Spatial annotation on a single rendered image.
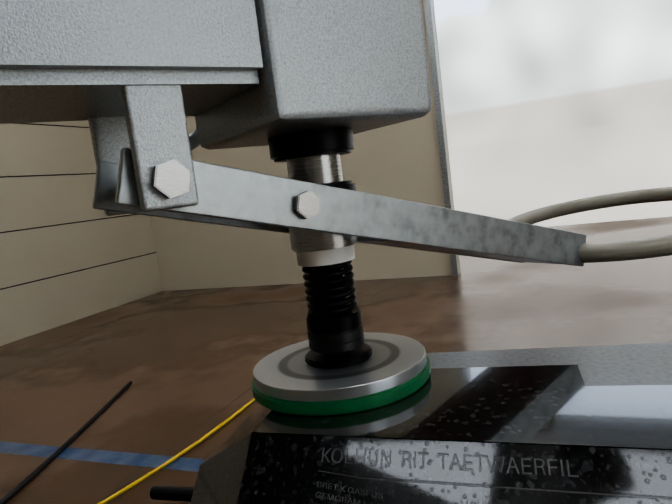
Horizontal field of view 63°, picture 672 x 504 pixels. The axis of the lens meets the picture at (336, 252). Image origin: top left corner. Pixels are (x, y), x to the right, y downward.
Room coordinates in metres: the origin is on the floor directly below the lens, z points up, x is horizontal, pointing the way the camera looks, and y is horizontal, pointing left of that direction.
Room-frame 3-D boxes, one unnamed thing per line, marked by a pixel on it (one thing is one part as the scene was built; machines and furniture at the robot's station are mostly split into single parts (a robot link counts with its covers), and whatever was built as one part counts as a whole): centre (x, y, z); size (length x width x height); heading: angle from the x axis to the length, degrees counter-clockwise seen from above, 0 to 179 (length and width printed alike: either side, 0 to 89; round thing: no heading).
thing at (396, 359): (0.66, 0.01, 0.83); 0.21 x 0.21 x 0.01
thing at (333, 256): (0.66, 0.01, 0.97); 0.07 x 0.07 x 0.04
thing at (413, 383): (0.66, 0.01, 0.82); 0.22 x 0.22 x 0.04
